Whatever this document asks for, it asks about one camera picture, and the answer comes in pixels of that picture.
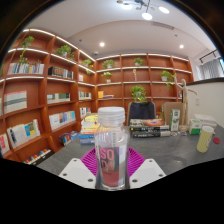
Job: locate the white wall poster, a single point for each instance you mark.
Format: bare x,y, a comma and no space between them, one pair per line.
198,72

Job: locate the recessed ceiling spotlight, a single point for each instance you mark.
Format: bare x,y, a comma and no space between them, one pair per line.
102,44
181,46

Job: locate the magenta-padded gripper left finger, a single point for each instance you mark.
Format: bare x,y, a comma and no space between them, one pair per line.
76,173

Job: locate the yellow striped white mug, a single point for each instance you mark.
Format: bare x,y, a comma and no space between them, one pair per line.
204,140

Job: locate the dark blue chair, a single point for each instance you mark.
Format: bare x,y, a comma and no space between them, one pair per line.
141,110

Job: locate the grey curtain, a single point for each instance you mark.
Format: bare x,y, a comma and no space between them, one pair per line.
211,69

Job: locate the stack of dark books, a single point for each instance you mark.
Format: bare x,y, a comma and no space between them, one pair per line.
148,128

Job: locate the white wall socket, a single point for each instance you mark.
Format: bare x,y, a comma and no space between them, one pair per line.
197,101

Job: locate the small round badge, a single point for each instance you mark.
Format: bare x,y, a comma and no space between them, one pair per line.
173,134
183,133

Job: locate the small green white box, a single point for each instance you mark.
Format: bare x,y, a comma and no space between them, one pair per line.
195,127

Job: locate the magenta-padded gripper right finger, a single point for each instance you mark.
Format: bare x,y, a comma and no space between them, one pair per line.
146,173

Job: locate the tall green white carton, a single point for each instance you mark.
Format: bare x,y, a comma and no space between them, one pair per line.
174,120

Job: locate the branched ceiling lamp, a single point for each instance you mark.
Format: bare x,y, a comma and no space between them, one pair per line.
146,15

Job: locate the clear plastic drink bottle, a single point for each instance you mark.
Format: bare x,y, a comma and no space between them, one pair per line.
111,150

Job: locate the black curtain rail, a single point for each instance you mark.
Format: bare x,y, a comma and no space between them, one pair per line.
208,56

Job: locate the ceiling air vent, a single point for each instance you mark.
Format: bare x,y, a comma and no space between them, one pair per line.
162,25

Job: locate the orange wooden shelf unit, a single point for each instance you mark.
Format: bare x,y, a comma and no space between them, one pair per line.
46,90

